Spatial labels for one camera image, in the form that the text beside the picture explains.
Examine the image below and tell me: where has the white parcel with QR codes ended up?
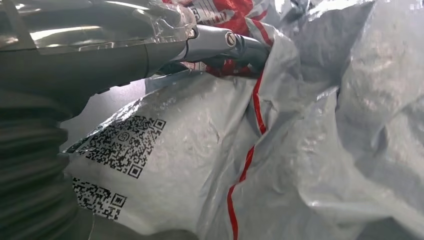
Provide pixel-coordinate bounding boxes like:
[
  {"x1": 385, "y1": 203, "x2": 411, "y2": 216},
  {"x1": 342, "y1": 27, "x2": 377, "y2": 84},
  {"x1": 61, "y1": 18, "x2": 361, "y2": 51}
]
[{"x1": 62, "y1": 0, "x2": 424, "y2": 240}]

